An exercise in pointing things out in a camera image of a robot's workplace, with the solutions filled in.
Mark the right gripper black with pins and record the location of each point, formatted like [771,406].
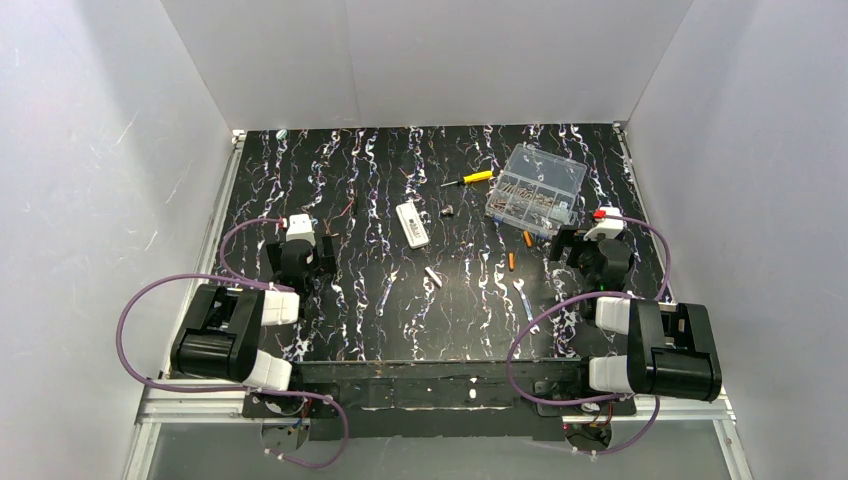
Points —
[561,243]

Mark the white remote control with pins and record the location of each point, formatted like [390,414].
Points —
[412,225]

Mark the silver open-end wrench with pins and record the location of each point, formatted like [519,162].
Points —
[519,287]

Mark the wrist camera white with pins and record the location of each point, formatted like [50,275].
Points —
[606,223]
[300,227]

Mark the clear plastic screw box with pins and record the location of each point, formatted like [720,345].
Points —
[536,192]

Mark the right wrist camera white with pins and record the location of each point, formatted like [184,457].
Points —
[606,223]

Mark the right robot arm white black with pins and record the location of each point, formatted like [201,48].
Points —
[670,348]

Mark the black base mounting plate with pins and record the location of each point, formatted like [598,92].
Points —
[468,398]

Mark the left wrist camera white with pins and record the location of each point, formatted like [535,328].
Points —
[300,227]

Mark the yellow handled screwdriver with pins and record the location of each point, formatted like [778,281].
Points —
[471,178]

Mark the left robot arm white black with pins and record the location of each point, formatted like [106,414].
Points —
[220,333]

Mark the aluminium frame rail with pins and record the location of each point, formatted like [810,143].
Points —
[187,400]

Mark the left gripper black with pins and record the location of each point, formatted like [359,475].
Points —
[328,250]

